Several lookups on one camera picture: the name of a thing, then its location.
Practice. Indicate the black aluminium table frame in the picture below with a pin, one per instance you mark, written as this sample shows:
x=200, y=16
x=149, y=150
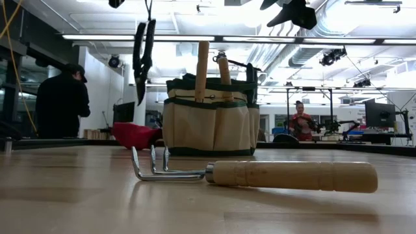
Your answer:
x=373, y=149

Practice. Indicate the red garden gloves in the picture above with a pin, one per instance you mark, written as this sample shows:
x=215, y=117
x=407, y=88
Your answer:
x=133, y=135

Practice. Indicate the black round chair back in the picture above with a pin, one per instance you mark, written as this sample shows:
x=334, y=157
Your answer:
x=285, y=139

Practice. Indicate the person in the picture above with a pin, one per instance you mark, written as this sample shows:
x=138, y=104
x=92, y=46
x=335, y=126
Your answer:
x=61, y=104
x=302, y=125

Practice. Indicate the black monitor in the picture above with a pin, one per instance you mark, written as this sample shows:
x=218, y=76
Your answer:
x=124, y=112
x=378, y=113

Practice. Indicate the stack of wooden blocks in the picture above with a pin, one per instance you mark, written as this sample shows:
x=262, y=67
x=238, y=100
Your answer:
x=96, y=134

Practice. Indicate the beige green gardening bag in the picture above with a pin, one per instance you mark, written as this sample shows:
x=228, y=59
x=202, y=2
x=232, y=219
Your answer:
x=208, y=126

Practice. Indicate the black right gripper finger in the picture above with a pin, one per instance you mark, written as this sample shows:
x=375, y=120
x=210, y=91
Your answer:
x=269, y=4
x=302, y=16

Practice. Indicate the black ceiling spotlight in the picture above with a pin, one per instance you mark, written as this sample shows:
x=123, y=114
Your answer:
x=362, y=83
x=331, y=57

